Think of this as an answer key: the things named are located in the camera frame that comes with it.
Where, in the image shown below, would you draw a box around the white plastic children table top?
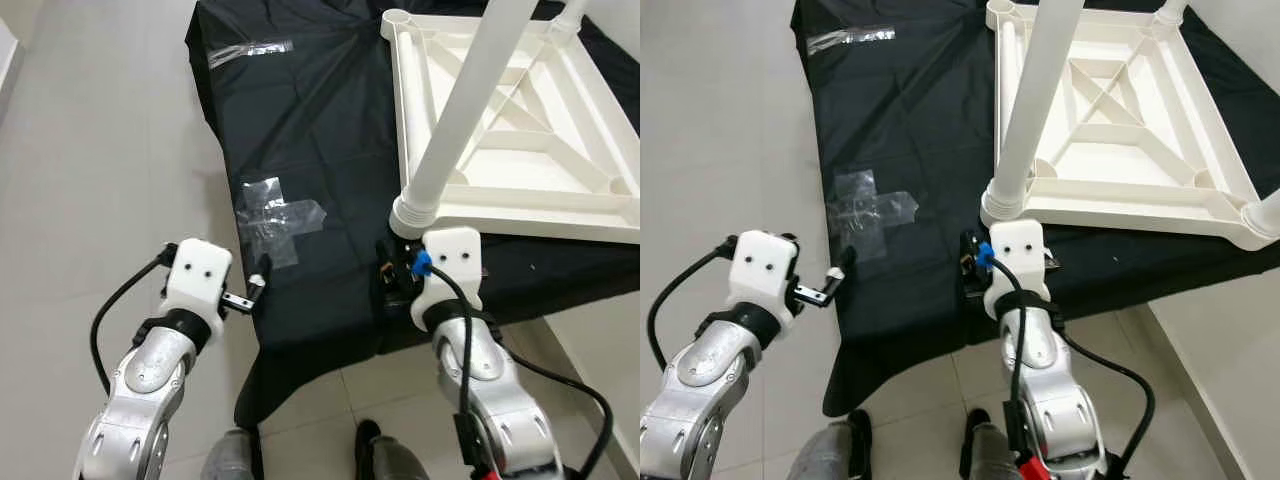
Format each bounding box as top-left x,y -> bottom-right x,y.
380,8 -> 641,247
980,0 -> 1280,252

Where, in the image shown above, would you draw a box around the crossed clear tape patch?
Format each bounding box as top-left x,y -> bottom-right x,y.
238,177 -> 329,270
832,168 -> 920,264

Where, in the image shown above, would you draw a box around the black tablecloth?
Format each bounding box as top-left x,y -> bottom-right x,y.
185,0 -> 641,426
790,0 -> 1280,417

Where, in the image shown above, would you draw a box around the black left robot foot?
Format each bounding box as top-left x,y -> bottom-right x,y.
200,428 -> 264,480
780,410 -> 871,480

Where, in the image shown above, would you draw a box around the black robot foot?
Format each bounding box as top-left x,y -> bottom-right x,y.
355,420 -> 431,480
200,428 -> 264,480
960,408 -> 1037,480
780,410 -> 871,480

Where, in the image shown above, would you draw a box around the black right robot foot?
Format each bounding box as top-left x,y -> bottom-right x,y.
355,420 -> 431,480
960,408 -> 1037,480

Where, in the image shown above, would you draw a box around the clear tape strip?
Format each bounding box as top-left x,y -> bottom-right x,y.
805,25 -> 897,57
208,40 -> 295,70

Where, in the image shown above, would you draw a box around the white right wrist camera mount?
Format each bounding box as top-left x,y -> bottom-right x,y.
983,220 -> 1048,323
410,227 -> 484,333

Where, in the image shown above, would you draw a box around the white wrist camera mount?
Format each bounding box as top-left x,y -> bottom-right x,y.
410,227 -> 484,333
160,240 -> 234,333
727,232 -> 803,333
983,220 -> 1048,323

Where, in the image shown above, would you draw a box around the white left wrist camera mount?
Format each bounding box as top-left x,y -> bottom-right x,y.
160,240 -> 234,333
727,232 -> 803,333

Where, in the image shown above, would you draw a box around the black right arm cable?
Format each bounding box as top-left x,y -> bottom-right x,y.
425,268 -> 479,471
990,265 -> 1033,421

